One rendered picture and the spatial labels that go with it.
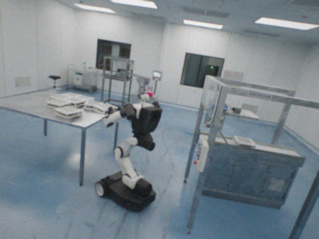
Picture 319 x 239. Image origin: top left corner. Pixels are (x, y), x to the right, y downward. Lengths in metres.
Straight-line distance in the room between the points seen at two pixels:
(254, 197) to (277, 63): 5.76
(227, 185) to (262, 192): 0.49
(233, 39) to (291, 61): 2.10
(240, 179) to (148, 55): 5.95
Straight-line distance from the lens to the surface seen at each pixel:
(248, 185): 3.25
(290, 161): 3.19
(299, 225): 2.78
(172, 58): 7.88
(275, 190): 3.40
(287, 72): 8.45
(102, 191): 2.79
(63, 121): 2.79
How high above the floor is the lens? 1.81
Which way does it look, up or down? 17 degrees down
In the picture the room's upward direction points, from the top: 10 degrees clockwise
